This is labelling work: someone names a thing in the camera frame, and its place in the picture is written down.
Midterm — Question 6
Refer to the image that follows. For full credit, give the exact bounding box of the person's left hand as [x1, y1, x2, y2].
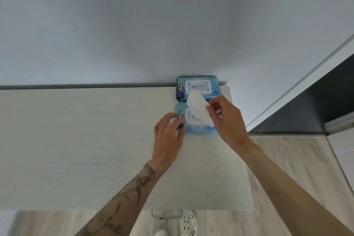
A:
[145, 112, 187, 174]

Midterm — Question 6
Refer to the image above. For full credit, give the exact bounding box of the person's right hand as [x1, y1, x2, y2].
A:
[206, 95, 262, 159]

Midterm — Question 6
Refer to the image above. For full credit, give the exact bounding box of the blue wipes pack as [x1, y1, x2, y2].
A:
[174, 102, 223, 134]
[176, 75, 222, 103]

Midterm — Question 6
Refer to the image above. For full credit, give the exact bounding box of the white stained wipe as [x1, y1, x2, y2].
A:
[187, 90, 215, 128]

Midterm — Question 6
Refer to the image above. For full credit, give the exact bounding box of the white wooden cabinet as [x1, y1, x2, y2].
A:
[0, 86, 255, 211]

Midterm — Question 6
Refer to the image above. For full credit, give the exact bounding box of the person's right forearm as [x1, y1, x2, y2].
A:
[239, 144, 354, 236]

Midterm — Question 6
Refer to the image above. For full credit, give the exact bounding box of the person's left forearm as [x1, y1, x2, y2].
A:
[74, 162, 172, 236]

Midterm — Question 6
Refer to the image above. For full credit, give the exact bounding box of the white door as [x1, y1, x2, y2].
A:
[325, 118, 354, 181]

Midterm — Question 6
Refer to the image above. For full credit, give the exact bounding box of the white door frame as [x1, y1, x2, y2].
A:
[245, 34, 354, 133]

